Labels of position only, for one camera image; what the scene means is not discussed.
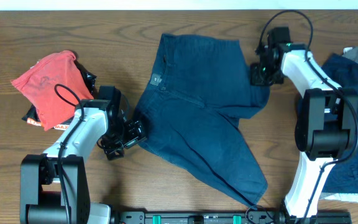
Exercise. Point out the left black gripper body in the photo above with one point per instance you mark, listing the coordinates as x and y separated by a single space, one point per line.
130 137

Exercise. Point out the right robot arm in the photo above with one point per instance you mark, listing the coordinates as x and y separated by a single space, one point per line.
326 131

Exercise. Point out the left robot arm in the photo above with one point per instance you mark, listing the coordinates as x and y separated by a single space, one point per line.
54 186

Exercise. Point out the navy blue denim shorts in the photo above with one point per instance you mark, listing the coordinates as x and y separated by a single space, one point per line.
199 90

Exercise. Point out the white patterned garment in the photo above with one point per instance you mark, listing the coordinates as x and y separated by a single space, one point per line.
348 197

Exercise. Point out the red folded t-shirt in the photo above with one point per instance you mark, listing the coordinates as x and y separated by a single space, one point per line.
51 85

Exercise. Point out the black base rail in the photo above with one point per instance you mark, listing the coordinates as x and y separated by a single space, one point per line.
254 215

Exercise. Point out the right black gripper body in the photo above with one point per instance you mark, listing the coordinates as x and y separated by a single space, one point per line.
265 74

